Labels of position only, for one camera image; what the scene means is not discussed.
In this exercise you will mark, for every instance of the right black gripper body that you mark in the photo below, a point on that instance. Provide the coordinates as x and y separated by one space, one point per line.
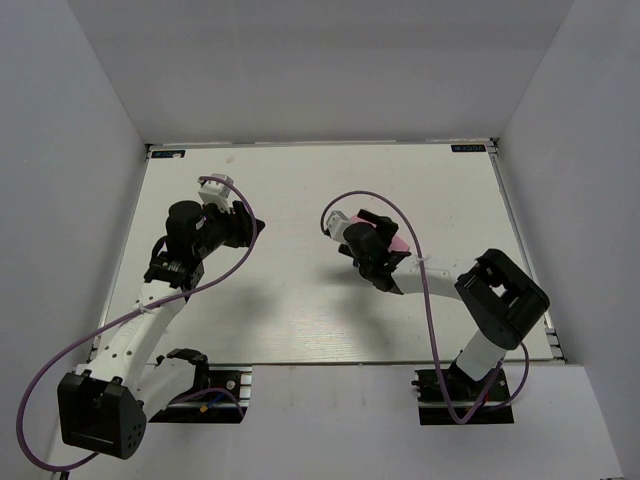
382 226

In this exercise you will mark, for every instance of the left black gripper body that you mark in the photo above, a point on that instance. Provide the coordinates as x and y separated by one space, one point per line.
240 226

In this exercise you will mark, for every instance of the pink plastic box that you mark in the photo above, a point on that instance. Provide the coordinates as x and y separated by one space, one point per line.
397 243

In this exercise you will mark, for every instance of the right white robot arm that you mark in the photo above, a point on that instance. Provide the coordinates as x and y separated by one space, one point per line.
504 302

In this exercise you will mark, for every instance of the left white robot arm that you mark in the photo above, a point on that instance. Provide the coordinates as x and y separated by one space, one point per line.
104 406

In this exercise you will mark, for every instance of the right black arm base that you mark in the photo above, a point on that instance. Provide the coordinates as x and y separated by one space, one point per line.
432 409

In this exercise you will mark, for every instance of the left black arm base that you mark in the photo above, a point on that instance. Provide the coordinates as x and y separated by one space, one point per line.
223 399

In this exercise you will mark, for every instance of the left blue table sticker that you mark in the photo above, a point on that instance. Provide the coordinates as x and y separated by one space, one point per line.
168 154

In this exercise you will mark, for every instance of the blue table sticker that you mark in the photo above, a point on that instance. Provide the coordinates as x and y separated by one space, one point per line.
468 148
168 154

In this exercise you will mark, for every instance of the right blue table sticker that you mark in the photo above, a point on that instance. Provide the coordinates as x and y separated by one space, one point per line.
468 148

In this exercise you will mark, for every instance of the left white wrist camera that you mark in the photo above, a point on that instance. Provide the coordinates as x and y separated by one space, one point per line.
213 192

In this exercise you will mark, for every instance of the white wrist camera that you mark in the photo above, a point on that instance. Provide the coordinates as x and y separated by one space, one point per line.
213 192
336 224

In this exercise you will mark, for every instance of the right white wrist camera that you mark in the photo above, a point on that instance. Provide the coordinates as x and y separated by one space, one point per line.
336 224

